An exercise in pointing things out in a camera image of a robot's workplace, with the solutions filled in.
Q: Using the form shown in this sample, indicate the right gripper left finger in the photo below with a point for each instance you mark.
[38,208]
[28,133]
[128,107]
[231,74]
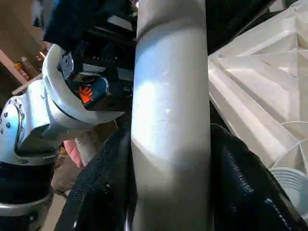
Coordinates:
[101,192]

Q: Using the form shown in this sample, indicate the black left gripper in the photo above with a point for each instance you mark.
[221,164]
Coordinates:
[108,72]

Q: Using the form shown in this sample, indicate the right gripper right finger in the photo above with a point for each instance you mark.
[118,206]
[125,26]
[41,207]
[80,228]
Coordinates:
[240,192]

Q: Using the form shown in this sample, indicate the white plastic table leg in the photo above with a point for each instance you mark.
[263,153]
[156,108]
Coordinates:
[170,108]

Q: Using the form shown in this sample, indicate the white plastic table top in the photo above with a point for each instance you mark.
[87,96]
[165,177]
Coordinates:
[260,84]

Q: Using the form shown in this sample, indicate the pink soft object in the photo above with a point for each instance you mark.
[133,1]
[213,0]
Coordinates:
[72,151]

